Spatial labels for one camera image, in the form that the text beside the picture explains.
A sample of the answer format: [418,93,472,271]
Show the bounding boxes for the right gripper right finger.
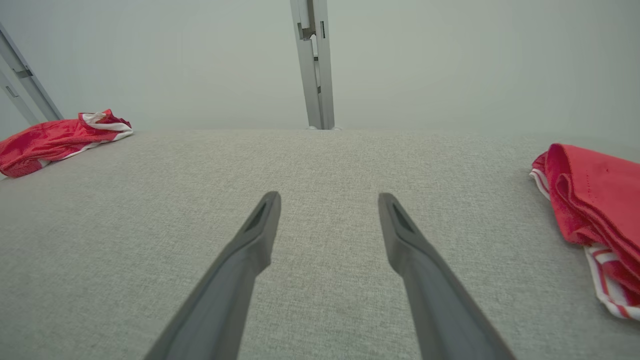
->
[378,192,516,360]

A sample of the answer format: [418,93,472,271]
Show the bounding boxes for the red white-striped shorts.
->
[0,109,134,179]

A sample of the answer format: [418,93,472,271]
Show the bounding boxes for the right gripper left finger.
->
[145,191,282,360]

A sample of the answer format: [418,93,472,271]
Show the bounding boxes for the red basketball jersey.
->
[529,143,640,321]

